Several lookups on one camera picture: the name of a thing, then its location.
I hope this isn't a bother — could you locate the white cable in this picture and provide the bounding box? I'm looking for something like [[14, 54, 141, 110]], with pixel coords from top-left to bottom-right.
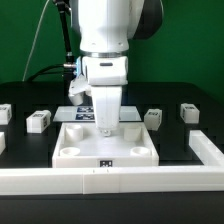
[[21, 0, 51, 82]]

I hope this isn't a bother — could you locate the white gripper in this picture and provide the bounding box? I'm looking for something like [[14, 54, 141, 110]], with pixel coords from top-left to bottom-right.
[[83, 56, 128, 136]]

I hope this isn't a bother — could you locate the black cable bundle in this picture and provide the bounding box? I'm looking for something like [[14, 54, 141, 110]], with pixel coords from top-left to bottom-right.
[[26, 63, 75, 83]]

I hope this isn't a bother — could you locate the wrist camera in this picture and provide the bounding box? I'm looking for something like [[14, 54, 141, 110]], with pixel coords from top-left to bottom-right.
[[68, 75, 91, 105]]

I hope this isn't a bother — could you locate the white marker tag sheet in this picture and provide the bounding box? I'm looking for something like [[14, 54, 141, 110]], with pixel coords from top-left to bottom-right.
[[53, 106, 141, 122]]

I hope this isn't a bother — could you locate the white block left edge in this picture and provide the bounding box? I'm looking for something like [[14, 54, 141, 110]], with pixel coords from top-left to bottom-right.
[[0, 132, 6, 155]]

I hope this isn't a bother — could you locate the white fence obstacle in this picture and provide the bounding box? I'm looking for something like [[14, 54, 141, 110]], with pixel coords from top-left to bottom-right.
[[0, 130, 224, 195]]

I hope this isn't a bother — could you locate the white square table top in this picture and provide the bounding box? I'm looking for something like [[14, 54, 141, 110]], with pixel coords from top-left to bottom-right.
[[52, 122, 159, 168]]

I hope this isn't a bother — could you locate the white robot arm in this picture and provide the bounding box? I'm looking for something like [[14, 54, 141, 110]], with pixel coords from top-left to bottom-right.
[[69, 0, 163, 136]]

